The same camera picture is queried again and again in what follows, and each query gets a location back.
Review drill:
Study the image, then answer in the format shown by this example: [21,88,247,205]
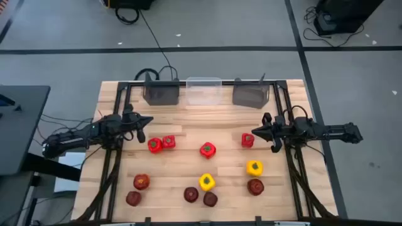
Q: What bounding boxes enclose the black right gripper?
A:
[251,112,296,154]

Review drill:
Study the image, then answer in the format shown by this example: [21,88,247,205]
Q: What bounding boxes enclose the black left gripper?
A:
[121,104,154,144]

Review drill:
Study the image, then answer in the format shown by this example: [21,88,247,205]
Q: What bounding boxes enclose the red bell pepper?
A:
[200,142,217,159]
[147,137,164,154]
[241,132,256,148]
[161,135,177,150]

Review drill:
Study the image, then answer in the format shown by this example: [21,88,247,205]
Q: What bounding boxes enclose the yellow bell pepper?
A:
[246,160,264,178]
[198,173,217,192]

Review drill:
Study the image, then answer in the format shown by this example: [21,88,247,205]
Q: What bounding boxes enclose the dark red pepper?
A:
[246,178,265,196]

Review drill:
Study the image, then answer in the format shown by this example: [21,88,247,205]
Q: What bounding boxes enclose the red and yellow apple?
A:
[133,173,151,191]

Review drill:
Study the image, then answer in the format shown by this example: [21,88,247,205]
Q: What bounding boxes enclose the dark grey plastic basket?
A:
[143,71,180,107]
[232,73,271,110]

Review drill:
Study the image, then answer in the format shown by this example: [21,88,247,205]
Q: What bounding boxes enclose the clear plastic basket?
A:
[185,77,223,106]

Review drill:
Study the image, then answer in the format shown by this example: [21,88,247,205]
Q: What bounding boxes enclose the white sheet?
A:
[53,152,86,193]

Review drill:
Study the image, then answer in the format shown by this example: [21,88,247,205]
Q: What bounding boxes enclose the black desk base bar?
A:
[21,153,82,182]

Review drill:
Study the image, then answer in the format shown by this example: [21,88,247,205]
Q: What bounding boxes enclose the black floor case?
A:
[108,0,156,10]

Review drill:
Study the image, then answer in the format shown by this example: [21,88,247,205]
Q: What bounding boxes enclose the dark grey desk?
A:
[0,84,51,176]

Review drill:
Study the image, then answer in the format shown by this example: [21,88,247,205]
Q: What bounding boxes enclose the black equipment box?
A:
[313,0,384,36]

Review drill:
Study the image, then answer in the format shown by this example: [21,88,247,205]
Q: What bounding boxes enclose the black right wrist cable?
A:
[282,105,310,121]

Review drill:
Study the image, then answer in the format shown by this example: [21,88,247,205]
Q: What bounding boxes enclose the thick black cable loop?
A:
[134,68,160,82]

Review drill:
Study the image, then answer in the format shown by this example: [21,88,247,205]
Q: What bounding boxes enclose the black aluminium table frame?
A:
[75,80,339,226]

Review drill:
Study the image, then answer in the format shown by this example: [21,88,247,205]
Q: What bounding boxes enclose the black braided cable harness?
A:
[287,146,337,219]
[77,147,123,222]

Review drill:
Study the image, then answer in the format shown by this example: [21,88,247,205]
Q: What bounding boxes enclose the black floor cable bundle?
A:
[36,114,95,139]

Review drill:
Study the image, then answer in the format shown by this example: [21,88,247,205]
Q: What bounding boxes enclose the long thin black floor cable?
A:
[138,9,180,81]

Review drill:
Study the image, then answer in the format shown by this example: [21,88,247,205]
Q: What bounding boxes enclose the coiled black cable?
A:
[114,6,141,25]

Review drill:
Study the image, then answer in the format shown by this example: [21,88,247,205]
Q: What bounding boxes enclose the tangled black floor cables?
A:
[303,6,365,48]

